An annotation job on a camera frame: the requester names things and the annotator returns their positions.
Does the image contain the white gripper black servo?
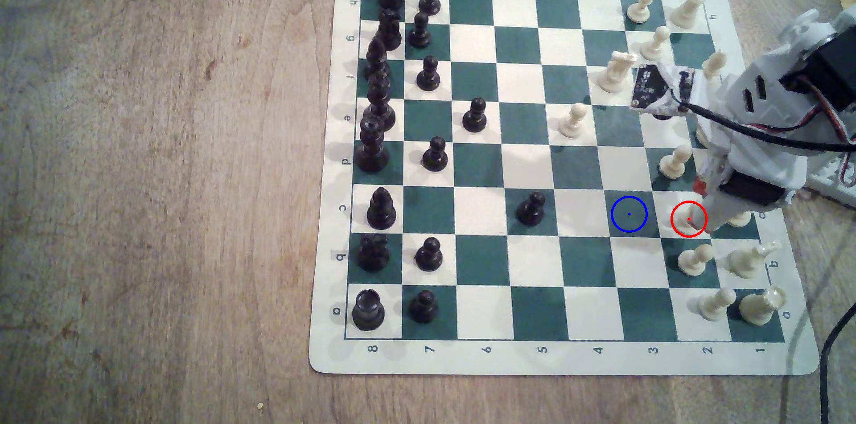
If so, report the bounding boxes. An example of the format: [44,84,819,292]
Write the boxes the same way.
[693,116,813,235]

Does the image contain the green and white chess mat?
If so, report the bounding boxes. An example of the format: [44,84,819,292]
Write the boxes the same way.
[309,0,821,376]

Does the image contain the white knight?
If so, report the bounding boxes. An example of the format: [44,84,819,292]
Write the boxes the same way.
[597,51,638,94]
[729,241,778,280]

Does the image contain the white perforated base block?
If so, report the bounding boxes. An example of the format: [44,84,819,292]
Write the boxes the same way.
[806,156,856,208]

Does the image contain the white rook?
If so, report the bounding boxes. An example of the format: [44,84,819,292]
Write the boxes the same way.
[670,0,708,30]
[739,285,786,326]

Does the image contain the black bishop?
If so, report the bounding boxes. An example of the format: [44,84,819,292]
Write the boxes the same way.
[366,186,397,231]
[364,36,391,81]

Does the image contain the black queen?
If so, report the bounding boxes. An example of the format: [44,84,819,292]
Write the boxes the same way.
[354,113,390,173]

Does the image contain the black knight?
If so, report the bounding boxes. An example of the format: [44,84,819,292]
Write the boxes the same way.
[358,235,391,272]
[376,8,403,52]

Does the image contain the black king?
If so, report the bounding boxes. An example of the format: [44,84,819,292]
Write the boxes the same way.
[364,70,397,132]

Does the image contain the black camera cable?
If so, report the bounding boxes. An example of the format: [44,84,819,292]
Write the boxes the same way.
[675,73,856,152]

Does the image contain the taped camera circuit board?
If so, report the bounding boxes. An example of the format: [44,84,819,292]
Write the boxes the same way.
[631,63,698,116]

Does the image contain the red and white wires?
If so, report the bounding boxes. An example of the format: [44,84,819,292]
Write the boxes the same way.
[836,146,856,185]

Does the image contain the thick black cable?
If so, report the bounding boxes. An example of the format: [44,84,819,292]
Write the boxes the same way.
[819,304,856,424]

